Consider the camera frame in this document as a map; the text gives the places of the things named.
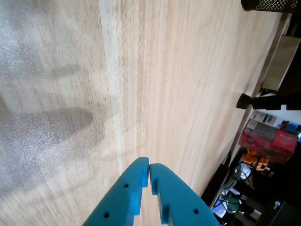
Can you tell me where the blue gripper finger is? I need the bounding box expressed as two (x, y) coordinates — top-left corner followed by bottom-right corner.
(150, 163), (221, 226)
(82, 157), (150, 226)

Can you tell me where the black mesh pen holder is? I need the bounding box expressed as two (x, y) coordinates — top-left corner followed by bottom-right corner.
(240, 0), (301, 13)

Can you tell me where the green bag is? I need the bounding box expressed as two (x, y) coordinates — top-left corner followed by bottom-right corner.
(224, 196), (242, 214)

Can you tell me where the orange tool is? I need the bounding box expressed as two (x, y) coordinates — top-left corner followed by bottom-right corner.
(243, 150), (271, 174)

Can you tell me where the black cabinet with keyhole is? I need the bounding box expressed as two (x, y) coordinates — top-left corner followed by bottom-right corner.
(256, 200), (301, 226)

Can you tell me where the red cardboard box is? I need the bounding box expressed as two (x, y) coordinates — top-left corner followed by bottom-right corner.
(238, 117), (300, 165)

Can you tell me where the beige cardboard box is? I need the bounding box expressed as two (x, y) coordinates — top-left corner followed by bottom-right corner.
(261, 34), (301, 92)

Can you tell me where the black camera tripod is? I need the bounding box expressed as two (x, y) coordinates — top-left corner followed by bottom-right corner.
(236, 92), (301, 112)

